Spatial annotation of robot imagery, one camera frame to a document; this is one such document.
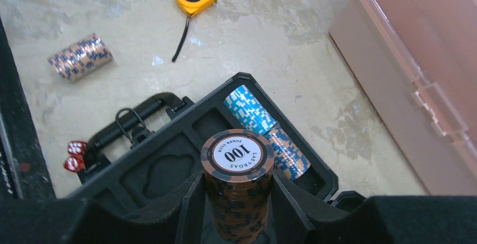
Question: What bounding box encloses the translucent pink plastic toolbox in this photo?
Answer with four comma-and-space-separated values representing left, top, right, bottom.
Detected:
330, 0, 476, 195

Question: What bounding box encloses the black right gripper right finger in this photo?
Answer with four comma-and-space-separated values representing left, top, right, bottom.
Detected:
272, 171, 476, 243

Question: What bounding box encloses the blue poker chip stack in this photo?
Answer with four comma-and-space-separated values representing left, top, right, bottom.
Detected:
223, 85, 277, 135

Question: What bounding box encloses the black plastic poker case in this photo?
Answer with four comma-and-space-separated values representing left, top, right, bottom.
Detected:
69, 72, 366, 221

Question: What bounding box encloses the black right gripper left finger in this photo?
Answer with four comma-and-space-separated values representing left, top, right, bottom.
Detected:
1, 173, 205, 243

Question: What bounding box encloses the red dice pair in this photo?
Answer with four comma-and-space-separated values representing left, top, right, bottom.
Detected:
64, 141, 87, 173

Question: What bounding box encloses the black metal base frame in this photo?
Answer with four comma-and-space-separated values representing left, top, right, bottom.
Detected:
1, 28, 56, 200

